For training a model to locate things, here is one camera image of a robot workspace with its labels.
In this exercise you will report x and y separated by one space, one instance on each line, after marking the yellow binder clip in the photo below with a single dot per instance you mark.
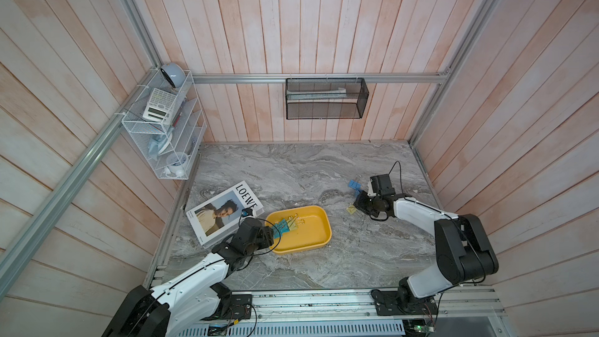
293 222
351 209

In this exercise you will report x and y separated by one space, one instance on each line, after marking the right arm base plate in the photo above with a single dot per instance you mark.
402 303

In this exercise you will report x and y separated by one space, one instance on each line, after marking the white LOEWE book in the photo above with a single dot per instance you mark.
220 216

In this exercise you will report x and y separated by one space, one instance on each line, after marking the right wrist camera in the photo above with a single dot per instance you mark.
381 186

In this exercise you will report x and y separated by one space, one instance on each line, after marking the white calculator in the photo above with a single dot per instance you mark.
160 107

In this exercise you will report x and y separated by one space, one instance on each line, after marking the papers in mesh basket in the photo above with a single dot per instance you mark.
316 95

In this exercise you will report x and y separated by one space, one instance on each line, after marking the teal binder clip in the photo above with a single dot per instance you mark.
287 225
279 229

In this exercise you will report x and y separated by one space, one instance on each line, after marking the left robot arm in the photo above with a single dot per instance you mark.
198 293

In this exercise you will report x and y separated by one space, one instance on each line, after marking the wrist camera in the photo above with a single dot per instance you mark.
381 186
247 212

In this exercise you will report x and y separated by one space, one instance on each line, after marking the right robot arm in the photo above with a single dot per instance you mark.
463 251

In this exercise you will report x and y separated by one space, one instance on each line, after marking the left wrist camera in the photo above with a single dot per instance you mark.
247 212

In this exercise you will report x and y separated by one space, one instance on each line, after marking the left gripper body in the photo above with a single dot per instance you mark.
263 239

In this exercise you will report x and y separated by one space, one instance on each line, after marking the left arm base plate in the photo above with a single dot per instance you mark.
234 307

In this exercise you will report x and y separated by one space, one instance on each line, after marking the black mesh wall basket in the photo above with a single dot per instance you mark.
350 108

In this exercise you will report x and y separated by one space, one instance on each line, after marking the white wire wall shelf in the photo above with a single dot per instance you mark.
156 141

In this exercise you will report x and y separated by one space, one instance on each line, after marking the yellow plastic storage box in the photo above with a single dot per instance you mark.
315 233

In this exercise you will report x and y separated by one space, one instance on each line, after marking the aluminium mounting rail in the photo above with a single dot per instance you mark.
279 306

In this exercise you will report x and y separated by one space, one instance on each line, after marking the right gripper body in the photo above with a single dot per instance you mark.
367 203

